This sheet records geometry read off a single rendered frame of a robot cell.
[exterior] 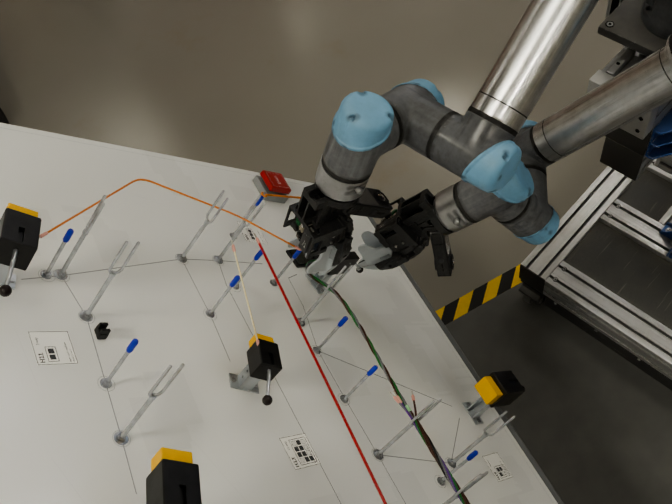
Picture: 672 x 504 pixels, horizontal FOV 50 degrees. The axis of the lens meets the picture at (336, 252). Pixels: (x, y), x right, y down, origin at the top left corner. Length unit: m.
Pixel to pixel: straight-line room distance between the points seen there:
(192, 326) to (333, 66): 2.22
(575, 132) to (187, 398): 0.74
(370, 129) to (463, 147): 0.13
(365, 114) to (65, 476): 0.55
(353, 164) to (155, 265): 0.34
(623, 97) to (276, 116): 2.01
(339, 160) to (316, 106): 2.04
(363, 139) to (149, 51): 2.63
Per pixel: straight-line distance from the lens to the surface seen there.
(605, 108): 1.23
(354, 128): 0.95
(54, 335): 0.95
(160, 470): 0.78
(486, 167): 0.97
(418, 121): 1.02
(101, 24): 3.78
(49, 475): 0.84
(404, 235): 1.25
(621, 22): 1.56
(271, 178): 1.42
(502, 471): 1.32
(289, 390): 1.08
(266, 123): 3.02
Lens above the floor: 2.24
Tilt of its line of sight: 59 degrees down
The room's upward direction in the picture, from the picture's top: 19 degrees counter-clockwise
